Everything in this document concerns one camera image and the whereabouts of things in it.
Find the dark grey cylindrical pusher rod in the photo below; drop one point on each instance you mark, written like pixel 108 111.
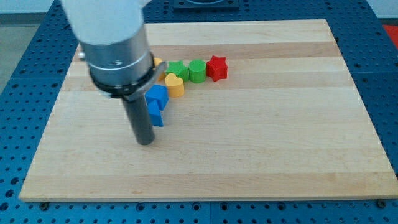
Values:
pixel 139 118

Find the blue triangle block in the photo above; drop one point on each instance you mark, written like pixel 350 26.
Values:
pixel 155 114

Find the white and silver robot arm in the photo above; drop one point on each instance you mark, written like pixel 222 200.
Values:
pixel 113 38

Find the yellow block behind arm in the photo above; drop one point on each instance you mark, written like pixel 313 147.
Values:
pixel 160 67

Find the blue cube block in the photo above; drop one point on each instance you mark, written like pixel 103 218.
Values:
pixel 158 94

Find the yellow heart block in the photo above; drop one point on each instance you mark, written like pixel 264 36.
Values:
pixel 175 85

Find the green star block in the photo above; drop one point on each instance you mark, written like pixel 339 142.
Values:
pixel 179 69

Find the green cylinder block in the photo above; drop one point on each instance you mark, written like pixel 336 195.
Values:
pixel 197 71

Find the red star block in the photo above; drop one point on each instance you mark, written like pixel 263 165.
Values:
pixel 217 68

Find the light wooden board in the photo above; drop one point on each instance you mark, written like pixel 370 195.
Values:
pixel 288 123

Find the red object at right edge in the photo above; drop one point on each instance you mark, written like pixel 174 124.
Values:
pixel 392 31

